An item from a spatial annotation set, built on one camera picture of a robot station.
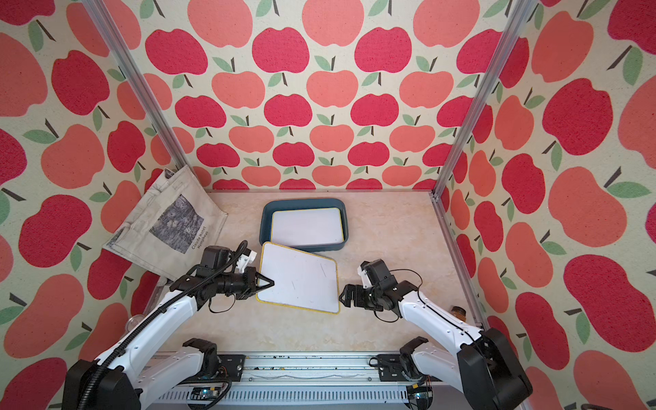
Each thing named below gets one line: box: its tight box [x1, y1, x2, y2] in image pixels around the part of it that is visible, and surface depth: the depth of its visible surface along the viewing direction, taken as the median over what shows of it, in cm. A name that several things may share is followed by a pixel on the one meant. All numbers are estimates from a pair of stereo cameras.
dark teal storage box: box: [292, 198, 350, 252], surface depth 106 cm
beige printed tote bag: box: [103, 164, 229, 282], surface depth 90 cm
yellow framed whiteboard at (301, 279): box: [256, 241, 341, 315], surface depth 90 cm
